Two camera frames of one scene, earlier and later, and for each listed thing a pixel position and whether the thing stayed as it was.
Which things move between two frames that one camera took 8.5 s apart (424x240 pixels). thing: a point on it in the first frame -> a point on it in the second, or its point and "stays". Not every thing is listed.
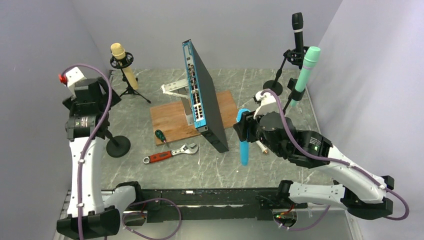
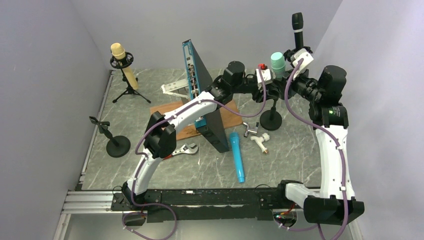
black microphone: x=297 y=24 stays
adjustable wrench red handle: x=189 y=148 stays
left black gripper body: x=104 y=86 -> x=257 y=95
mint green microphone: x=311 y=54 -> x=278 y=64
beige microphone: x=118 y=52 stays
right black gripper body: x=253 y=126 -> x=302 y=85
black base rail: x=171 y=205 stays
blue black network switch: x=208 y=117 stays
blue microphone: x=244 y=145 -> x=234 y=137
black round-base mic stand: x=118 y=146 stays
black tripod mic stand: x=130 y=59 stays
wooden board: x=171 y=119 stays
